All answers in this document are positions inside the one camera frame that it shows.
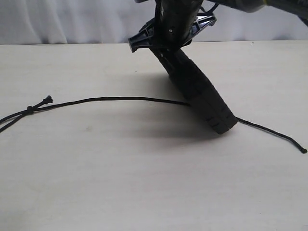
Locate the black cord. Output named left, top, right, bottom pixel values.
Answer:
left=0, top=94, right=308, bottom=154

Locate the white curtain backdrop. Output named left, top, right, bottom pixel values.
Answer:
left=0, top=0, right=308, bottom=44

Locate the black plastic case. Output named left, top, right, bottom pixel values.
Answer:
left=151, top=49, right=238, bottom=135

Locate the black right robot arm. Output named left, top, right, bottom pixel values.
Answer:
left=128, top=0, right=308, bottom=52

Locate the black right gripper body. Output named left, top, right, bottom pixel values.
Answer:
left=128, top=0, right=217, bottom=52

